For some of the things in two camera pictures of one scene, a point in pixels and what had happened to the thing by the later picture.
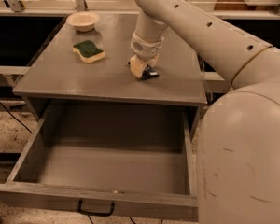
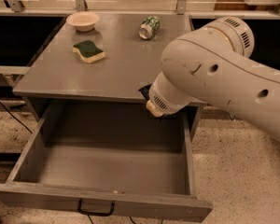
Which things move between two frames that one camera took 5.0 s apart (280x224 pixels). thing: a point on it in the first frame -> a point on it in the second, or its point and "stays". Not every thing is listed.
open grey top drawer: x=131 y=161 stays
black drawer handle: x=96 y=213 stays
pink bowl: x=83 y=21 stays
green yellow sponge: x=89 y=52 stays
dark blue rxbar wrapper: x=148 y=73 -> x=145 y=91
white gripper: x=145 y=49 -> x=162 y=102
